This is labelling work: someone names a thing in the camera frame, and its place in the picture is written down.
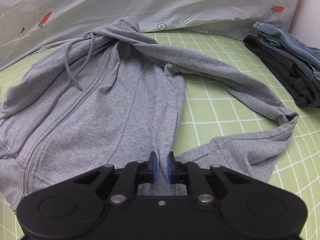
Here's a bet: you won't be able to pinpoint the grey zip hoodie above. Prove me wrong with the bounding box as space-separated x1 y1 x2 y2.
1 17 298 210

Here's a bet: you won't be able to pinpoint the folded black garment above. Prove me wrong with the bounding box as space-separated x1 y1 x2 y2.
243 35 319 108

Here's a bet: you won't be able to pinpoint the folded blue jeans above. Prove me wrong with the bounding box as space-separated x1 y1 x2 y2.
253 22 319 83

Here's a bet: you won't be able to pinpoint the grey carrot print quilt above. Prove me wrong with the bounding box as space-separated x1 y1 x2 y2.
1 0 298 69

